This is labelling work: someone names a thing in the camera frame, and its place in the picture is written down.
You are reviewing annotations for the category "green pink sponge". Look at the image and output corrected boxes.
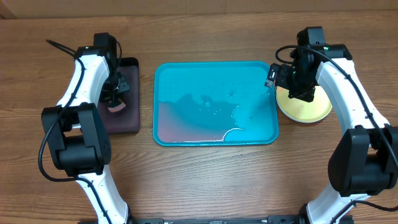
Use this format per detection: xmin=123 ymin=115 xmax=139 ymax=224
xmin=108 ymin=102 xmax=126 ymax=113

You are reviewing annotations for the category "yellow-green plate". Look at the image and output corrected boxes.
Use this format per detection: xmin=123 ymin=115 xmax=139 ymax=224
xmin=276 ymin=86 xmax=332 ymax=123

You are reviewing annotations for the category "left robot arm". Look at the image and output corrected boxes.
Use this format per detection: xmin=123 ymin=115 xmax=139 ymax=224
xmin=38 ymin=32 xmax=135 ymax=223

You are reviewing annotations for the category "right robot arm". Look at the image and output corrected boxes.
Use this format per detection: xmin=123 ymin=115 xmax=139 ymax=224
xmin=265 ymin=27 xmax=397 ymax=223

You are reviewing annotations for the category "black plastic tray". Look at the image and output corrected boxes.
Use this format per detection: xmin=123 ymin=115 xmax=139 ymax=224
xmin=97 ymin=57 xmax=140 ymax=134

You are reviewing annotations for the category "teal plastic tray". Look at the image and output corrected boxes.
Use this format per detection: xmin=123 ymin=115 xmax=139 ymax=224
xmin=152 ymin=61 xmax=279 ymax=147

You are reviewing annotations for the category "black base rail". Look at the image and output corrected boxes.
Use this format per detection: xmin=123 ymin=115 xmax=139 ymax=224
xmin=132 ymin=215 xmax=304 ymax=224

